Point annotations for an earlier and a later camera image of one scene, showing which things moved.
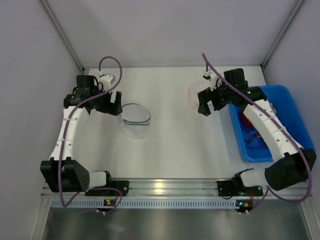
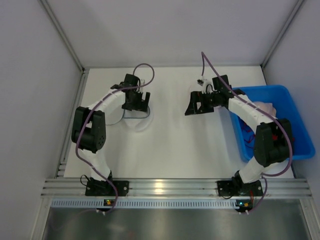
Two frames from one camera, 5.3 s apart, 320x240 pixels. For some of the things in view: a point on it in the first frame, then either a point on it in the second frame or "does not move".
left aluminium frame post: (46, 7) does not move
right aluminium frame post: (281, 33) does not move
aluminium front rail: (180, 188) does not move
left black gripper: (105, 102) to (135, 99)
